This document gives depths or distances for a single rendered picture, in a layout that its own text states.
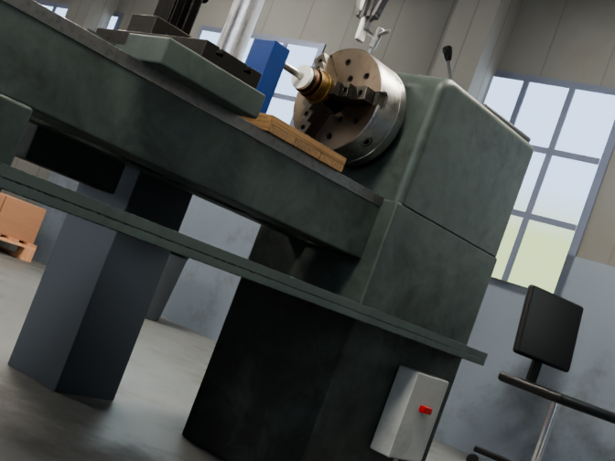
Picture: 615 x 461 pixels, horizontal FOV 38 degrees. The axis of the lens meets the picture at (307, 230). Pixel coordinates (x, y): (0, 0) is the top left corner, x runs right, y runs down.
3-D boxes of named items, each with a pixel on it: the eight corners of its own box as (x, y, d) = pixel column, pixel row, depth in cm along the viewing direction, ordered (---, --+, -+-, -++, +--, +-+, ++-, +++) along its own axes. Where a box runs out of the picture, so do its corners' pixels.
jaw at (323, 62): (333, 99, 257) (326, 66, 263) (347, 90, 255) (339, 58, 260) (309, 82, 249) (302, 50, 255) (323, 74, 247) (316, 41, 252)
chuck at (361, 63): (295, 146, 270) (339, 51, 269) (369, 176, 248) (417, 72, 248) (275, 135, 263) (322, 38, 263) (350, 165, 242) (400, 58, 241)
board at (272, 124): (250, 151, 258) (255, 138, 258) (341, 172, 234) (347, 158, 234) (175, 112, 236) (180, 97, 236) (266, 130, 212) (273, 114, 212)
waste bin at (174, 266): (176, 327, 636) (203, 255, 640) (132, 316, 600) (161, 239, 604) (136, 309, 662) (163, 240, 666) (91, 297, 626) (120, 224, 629)
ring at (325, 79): (318, 74, 252) (297, 60, 245) (342, 78, 245) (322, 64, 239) (307, 105, 251) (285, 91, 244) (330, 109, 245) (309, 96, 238)
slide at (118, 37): (145, 74, 233) (151, 58, 233) (255, 91, 204) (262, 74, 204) (90, 43, 220) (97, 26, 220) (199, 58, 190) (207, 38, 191)
